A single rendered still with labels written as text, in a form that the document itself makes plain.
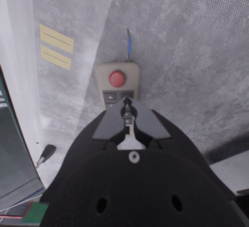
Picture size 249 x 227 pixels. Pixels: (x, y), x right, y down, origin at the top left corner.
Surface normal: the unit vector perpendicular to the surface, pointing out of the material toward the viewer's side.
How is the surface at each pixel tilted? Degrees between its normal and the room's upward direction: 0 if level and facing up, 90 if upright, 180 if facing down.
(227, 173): 90
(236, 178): 90
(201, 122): 0
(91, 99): 0
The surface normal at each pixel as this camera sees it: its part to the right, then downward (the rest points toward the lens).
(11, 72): 0.40, 0.62
